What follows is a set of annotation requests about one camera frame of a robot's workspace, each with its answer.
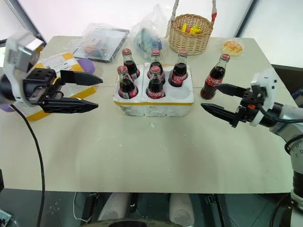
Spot yellow toys in basket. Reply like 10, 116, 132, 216
180, 23, 203, 35

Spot yellow taped cardboard box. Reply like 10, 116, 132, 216
24, 52, 98, 122

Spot white rounded robot leg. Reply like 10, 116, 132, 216
169, 192, 195, 226
98, 192, 130, 222

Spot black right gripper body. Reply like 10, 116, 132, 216
231, 87, 264, 129

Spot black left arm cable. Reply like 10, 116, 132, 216
10, 104, 46, 227

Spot clear bag with blue items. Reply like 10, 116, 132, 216
131, 3, 170, 60

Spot woven wicker basket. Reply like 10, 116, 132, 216
165, 0, 218, 56

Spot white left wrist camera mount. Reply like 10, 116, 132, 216
3, 30, 46, 105

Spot white foam bottle crate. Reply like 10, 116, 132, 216
113, 62, 195, 118

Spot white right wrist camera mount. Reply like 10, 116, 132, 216
249, 68, 278, 127

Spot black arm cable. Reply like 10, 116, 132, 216
10, 104, 46, 227
257, 104, 303, 124

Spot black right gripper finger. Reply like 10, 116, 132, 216
200, 103, 240, 125
216, 83, 251, 98

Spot bagged orange fruit pieces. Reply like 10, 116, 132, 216
219, 38, 245, 57

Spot thin white cable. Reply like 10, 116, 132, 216
72, 191, 89, 223

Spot glass cola bottle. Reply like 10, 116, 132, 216
116, 65, 139, 99
121, 48, 141, 81
200, 53, 231, 100
168, 50, 189, 88
147, 49, 167, 85
145, 66, 166, 99

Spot purple round object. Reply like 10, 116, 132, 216
0, 103, 15, 114
76, 58, 97, 74

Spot bagged dark tray with items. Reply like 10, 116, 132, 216
72, 22, 131, 63

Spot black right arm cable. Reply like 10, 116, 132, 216
257, 104, 303, 124

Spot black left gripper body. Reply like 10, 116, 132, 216
23, 67, 64, 106

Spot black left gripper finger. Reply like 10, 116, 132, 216
41, 97, 99, 114
60, 70, 104, 87

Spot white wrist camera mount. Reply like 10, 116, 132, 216
3, 30, 46, 105
249, 68, 278, 127

